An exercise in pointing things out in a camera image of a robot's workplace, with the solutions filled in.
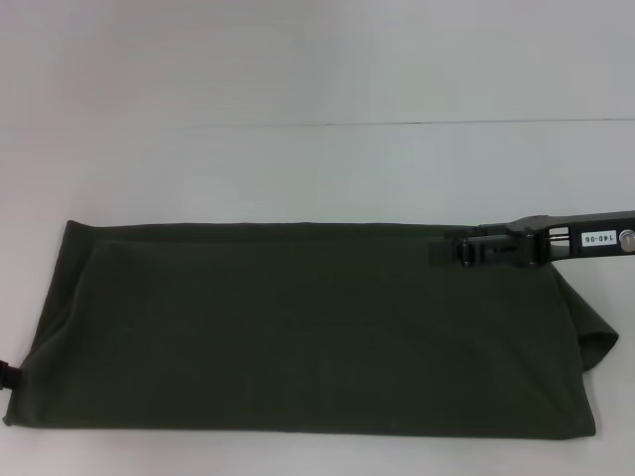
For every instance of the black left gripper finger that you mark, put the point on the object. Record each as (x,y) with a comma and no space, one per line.
(11,376)

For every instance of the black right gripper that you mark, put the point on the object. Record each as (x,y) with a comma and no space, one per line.
(580,240)

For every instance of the silver right wrist angled plug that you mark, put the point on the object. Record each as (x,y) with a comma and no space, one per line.
(628,242)

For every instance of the dark green FREE t-shirt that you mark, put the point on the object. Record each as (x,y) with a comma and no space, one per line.
(297,337)

